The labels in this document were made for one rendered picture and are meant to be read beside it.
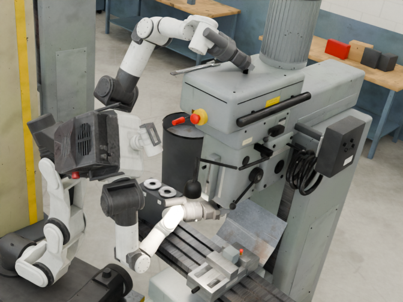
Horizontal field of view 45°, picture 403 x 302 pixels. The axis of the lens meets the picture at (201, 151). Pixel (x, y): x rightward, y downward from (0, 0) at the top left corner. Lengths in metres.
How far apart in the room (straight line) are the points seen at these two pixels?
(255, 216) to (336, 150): 0.75
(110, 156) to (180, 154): 2.32
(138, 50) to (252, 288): 1.19
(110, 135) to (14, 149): 1.78
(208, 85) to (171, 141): 2.38
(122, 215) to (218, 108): 0.55
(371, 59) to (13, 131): 3.85
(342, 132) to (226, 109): 0.51
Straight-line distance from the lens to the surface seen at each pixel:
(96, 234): 3.92
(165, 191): 2.52
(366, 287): 3.98
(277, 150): 2.12
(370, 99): 6.41
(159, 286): 2.39
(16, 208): 3.84
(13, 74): 3.34
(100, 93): 1.96
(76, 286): 2.75
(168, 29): 1.85
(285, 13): 1.96
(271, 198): 2.51
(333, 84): 2.37
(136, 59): 1.94
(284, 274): 2.69
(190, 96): 1.82
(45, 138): 2.13
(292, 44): 1.98
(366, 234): 4.49
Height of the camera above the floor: 2.55
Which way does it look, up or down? 30 degrees down
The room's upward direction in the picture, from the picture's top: 8 degrees clockwise
